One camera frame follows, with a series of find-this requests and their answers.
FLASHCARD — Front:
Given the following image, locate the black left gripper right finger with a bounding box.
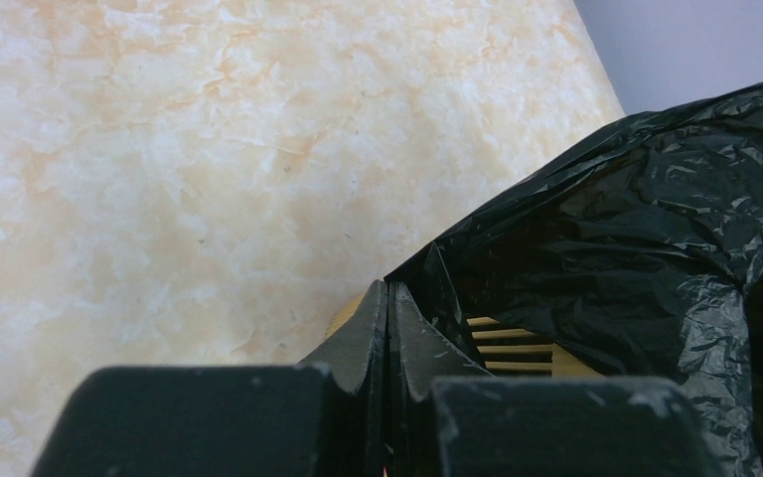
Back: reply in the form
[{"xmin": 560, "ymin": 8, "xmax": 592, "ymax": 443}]
[{"xmin": 387, "ymin": 283, "xmax": 722, "ymax": 476}]

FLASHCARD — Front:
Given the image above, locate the black plastic trash bag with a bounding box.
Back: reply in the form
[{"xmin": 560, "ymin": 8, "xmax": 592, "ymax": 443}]
[{"xmin": 388, "ymin": 82, "xmax": 763, "ymax": 476}]

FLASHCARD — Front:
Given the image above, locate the yellow ribbed trash bin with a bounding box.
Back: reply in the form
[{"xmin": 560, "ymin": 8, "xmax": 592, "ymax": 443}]
[{"xmin": 304, "ymin": 283, "xmax": 599, "ymax": 390}]

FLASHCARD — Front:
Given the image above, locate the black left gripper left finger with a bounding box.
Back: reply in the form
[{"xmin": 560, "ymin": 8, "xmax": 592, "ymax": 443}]
[{"xmin": 32, "ymin": 281, "xmax": 387, "ymax": 476}]

